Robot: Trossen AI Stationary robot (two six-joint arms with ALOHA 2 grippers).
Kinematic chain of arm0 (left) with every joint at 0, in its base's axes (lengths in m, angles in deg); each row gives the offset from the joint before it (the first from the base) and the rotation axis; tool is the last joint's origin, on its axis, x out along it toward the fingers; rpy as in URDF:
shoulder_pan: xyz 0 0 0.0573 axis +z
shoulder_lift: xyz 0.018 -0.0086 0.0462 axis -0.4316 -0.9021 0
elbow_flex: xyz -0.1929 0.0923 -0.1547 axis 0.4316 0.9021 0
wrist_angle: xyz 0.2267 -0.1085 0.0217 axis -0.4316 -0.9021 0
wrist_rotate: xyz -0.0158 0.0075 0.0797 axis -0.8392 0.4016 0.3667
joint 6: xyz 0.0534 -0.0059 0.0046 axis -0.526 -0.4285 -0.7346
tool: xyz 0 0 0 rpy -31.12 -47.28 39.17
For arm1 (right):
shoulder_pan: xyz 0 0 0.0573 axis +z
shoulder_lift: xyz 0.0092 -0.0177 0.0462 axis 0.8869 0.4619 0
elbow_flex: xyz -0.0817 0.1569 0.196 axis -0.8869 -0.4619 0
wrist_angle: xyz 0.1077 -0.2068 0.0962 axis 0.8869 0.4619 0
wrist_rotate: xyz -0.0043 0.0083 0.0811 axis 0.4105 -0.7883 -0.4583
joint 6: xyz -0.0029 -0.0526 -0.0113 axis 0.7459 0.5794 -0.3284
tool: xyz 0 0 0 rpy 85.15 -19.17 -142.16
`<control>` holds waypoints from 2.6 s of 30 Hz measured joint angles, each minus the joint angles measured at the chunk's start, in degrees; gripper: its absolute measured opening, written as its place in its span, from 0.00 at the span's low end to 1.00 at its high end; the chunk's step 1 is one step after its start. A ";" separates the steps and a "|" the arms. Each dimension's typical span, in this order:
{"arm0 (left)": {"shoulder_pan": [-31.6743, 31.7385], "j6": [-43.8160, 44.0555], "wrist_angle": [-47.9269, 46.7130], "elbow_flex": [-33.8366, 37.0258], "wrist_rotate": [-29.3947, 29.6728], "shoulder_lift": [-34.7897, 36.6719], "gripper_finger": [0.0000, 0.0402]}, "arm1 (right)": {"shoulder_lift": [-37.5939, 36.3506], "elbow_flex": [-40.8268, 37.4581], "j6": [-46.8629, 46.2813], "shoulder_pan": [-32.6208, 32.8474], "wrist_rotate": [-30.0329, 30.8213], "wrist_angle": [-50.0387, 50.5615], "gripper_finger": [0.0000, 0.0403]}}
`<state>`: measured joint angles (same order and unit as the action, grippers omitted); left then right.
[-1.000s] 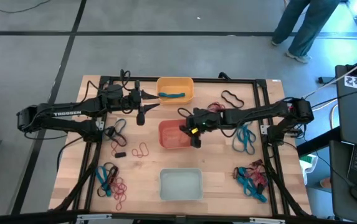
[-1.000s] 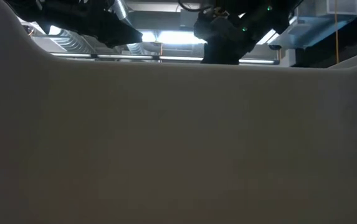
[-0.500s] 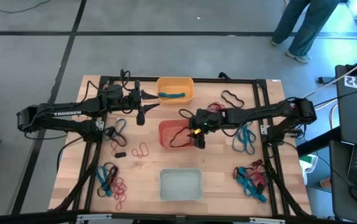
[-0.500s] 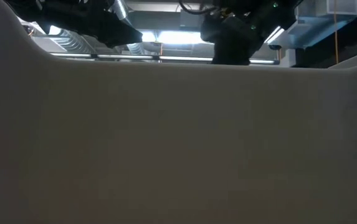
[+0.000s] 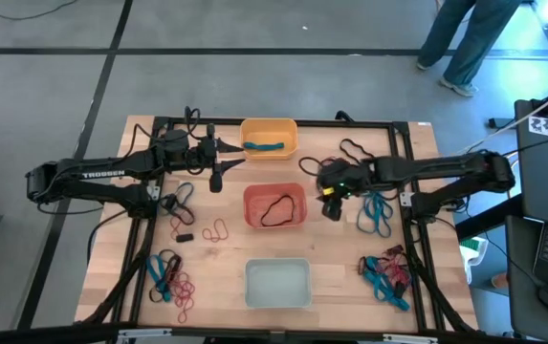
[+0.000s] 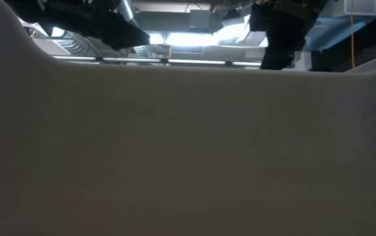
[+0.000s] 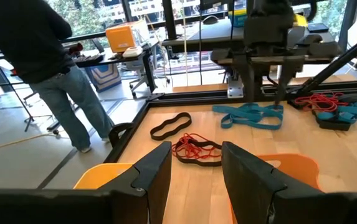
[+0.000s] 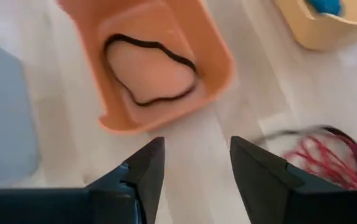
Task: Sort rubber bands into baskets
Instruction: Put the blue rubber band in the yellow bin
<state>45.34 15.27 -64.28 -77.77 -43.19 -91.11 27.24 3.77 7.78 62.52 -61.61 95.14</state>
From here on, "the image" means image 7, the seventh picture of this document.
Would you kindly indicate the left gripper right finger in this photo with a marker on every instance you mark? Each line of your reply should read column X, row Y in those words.
column 246, row 186

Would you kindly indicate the yellow plastic basket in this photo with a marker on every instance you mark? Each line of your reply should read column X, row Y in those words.
column 103, row 177

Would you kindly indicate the red cylinder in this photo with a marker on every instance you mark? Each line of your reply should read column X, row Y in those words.
column 77, row 47

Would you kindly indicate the black tripod stand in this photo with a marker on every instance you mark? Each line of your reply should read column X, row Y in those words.
column 29, row 119

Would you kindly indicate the black keyboard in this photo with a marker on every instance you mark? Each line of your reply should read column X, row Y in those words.
column 89, row 58

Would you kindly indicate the black standing desk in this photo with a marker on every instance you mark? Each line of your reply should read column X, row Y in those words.
column 116, row 59

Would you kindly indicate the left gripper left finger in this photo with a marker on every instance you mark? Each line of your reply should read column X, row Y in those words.
column 153, row 174

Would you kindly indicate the orange box device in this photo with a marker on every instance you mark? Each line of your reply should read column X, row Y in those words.
column 120, row 39

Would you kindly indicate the black computer mouse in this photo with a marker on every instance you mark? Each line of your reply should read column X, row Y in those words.
column 211, row 20

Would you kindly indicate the orange plastic basket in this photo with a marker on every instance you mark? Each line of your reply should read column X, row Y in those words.
column 299, row 168

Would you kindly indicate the small yellow tag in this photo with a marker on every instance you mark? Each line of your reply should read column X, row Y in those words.
column 301, row 20

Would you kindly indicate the person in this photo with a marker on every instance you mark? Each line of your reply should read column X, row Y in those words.
column 25, row 37

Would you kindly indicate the silver mounting bracket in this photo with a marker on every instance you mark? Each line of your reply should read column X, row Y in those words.
column 235, row 90

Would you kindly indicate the dark phone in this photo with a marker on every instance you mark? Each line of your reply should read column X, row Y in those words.
column 318, row 27

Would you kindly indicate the small white device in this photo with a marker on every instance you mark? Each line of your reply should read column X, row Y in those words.
column 133, row 51

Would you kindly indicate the black aluminium table frame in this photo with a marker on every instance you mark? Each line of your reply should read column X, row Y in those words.
column 190, row 98

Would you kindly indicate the dark grey desk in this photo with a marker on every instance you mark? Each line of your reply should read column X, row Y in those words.
column 215, row 34

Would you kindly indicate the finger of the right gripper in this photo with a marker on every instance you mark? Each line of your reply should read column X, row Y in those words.
column 285, row 74
column 249, row 81

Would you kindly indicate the office chair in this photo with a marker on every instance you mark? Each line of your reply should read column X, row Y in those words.
column 137, row 82

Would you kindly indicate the blue white striped box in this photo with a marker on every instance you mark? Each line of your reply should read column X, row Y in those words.
column 103, row 77

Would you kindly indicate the black window pillar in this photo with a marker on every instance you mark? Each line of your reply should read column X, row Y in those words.
column 169, row 18

